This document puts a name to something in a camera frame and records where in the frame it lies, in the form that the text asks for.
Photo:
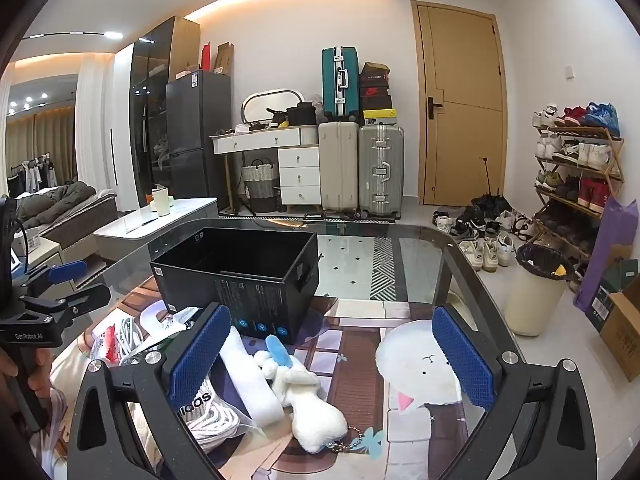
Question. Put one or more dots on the flat cardboard carton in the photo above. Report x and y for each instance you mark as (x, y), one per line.
(225, 59)

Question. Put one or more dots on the white coffee table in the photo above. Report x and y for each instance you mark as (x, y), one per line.
(165, 230)

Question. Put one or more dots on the black shoebox red logo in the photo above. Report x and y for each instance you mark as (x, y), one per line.
(375, 91)

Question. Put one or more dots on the plain black shoebox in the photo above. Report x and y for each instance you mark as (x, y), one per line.
(376, 103)

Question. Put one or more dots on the dark labelled shoebox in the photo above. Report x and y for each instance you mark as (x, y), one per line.
(607, 295)

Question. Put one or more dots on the yellow wrapper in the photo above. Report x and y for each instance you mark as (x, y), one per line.
(561, 271)

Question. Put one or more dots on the dark glass cabinet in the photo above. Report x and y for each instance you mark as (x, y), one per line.
(150, 100)

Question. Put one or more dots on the purple bag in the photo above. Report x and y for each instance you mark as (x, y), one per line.
(607, 240)

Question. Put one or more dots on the clear bag of white laces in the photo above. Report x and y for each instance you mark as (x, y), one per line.
(215, 420)

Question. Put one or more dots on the brown cardboard box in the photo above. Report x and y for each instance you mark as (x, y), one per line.
(622, 335)

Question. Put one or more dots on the yellow black shoebox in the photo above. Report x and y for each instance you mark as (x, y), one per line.
(378, 116)

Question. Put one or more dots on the white plush toy blue ears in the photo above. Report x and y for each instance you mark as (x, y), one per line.
(305, 400)

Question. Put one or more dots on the beige curtain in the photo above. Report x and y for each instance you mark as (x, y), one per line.
(55, 140)

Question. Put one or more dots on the silver suitcase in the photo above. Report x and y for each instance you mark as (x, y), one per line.
(381, 170)

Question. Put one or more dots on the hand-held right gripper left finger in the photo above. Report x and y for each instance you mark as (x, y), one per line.
(197, 355)

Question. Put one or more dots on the dark grey fridge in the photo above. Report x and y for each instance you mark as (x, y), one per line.
(195, 120)

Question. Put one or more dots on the woven laundry basket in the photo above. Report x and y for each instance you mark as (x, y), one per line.
(260, 185)

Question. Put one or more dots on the wooden shoe rack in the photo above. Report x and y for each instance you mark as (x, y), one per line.
(582, 135)

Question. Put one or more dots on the oval white mirror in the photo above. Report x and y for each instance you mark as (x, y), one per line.
(272, 102)

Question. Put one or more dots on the black umbrella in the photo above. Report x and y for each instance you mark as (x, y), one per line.
(492, 202)

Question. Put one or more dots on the person's left hand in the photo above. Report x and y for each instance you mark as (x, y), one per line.
(44, 360)

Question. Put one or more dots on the dark pen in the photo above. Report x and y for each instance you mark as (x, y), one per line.
(150, 221)

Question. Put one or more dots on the white packet red print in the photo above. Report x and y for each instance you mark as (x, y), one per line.
(105, 340)

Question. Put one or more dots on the black bag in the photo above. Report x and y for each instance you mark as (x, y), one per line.
(302, 115)

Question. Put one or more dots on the beige suitcase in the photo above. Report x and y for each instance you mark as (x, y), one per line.
(339, 165)

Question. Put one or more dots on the red bag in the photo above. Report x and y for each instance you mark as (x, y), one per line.
(205, 59)

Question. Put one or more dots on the white foam sheet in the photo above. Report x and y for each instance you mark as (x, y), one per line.
(250, 385)

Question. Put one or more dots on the shoe rack with shoes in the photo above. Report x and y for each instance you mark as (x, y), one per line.
(595, 195)

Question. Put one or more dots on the white printed medicine packet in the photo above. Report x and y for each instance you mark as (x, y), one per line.
(165, 317)

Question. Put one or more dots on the olive jacket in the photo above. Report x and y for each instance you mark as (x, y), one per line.
(55, 202)

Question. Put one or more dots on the black cardboard box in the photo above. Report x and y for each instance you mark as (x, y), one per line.
(265, 290)

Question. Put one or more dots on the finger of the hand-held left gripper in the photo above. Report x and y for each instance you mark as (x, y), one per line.
(85, 299)
(67, 270)

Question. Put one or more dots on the wooden door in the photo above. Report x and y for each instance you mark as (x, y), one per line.
(462, 110)

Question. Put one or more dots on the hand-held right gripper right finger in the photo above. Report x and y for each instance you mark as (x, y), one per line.
(465, 360)

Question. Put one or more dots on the teal suitcase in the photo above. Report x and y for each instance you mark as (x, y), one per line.
(340, 80)

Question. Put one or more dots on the heap of worn shoes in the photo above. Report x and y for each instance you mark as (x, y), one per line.
(480, 245)

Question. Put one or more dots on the pale cylindrical cup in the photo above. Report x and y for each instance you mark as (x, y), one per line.
(160, 202)

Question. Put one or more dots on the printed desk mat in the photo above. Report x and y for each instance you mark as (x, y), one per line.
(360, 360)

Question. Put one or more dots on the hanging clothes rack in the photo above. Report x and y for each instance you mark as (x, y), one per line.
(32, 172)

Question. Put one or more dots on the cream trash bin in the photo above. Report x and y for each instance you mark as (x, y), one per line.
(530, 300)

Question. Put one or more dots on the white dressing table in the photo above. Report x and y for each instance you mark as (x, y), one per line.
(300, 175)

